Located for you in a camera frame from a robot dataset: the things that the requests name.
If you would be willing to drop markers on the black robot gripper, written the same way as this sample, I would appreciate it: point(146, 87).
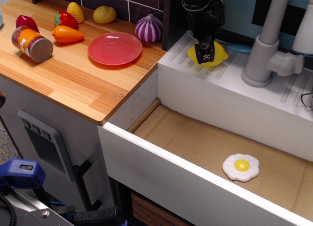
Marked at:
point(205, 17)

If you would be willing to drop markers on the yellow toy lemon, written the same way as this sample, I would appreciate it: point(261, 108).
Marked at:
point(220, 55)

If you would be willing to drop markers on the red plastic plate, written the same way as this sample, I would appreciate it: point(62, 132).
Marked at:
point(115, 49)

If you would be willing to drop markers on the grey blue toy spatula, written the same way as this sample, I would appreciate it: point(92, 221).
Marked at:
point(241, 48)

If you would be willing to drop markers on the grey toy faucet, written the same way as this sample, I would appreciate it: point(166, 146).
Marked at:
point(265, 58)

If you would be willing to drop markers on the purple striped toy onion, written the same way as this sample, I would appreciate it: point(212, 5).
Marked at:
point(149, 29)

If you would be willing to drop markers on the white toy sink unit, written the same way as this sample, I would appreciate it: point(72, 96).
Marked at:
point(169, 140)

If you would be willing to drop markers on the white bottle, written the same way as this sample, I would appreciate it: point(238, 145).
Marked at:
point(303, 42)

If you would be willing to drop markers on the yellow toy potato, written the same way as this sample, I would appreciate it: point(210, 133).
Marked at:
point(104, 14)

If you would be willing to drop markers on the metal whisk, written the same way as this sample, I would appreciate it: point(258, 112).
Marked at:
point(307, 101)

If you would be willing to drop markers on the wooden toy kitchen counter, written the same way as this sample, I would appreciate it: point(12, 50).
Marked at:
point(70, 78)

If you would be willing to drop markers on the toy fried egg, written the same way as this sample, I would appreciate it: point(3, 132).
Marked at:
point(241, 167)

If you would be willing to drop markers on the yellow toy corn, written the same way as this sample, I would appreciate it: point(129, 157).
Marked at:
point(75, 10)

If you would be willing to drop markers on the orange toy carrot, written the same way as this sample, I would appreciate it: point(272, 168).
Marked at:
point(64, 34)

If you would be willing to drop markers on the red toy strawberry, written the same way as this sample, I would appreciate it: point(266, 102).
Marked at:
point(66, 19)

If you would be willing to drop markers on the orange labelled toy can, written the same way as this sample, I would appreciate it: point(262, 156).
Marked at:
point(32, 44)

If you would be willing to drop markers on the grey toy oven door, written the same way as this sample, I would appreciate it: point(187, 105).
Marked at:
point(48, 144)

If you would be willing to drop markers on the dark red toy pepper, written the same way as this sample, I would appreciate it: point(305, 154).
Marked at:
point(23, 20)

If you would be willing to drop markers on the blue clamp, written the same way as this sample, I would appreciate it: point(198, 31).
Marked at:
point(22, 174)

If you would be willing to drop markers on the black oven door handle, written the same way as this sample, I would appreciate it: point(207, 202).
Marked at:
point(78, 173)

